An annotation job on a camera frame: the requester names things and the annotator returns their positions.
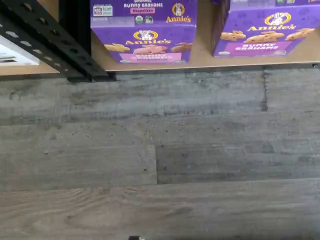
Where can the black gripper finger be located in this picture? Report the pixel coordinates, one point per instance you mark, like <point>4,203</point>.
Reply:
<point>134,238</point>

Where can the wooden shelf board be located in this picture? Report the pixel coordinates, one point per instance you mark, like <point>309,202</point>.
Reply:
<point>203,60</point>
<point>25,70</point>

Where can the purple Annie's box pink patch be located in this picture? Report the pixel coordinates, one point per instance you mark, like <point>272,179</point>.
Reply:
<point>150,35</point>

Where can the plain white carton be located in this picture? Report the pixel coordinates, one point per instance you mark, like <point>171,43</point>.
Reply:
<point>12,53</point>

